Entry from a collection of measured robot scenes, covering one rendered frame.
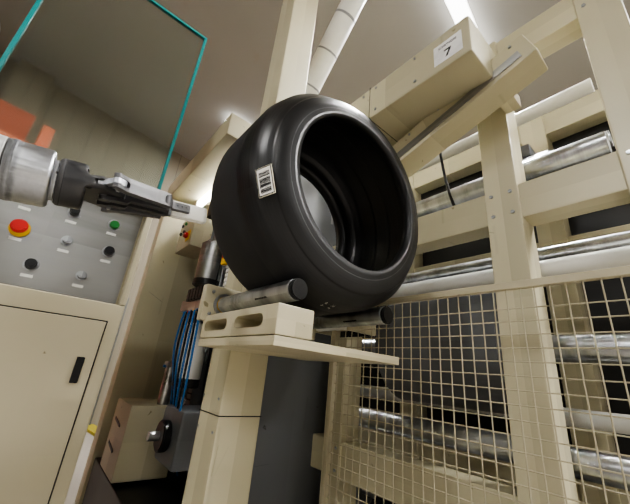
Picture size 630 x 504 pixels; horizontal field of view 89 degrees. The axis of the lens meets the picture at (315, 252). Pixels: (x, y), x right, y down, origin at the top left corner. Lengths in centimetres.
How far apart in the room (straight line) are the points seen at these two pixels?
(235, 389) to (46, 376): 54
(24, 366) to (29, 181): 73
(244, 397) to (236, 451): 13
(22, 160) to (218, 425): 72
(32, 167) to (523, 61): 118
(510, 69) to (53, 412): 164
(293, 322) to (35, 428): 84
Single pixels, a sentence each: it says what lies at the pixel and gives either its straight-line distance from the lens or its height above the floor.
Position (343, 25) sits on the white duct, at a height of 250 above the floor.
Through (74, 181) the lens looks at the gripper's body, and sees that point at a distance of 61.
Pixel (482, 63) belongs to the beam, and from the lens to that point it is 120.
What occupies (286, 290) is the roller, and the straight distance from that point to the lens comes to 64.
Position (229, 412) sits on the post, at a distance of 99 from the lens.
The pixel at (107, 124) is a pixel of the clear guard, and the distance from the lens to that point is 150.
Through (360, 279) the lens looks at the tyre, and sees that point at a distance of 74.
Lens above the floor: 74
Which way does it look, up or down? 21 degrees up
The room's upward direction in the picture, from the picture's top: 6 degrees clockwise
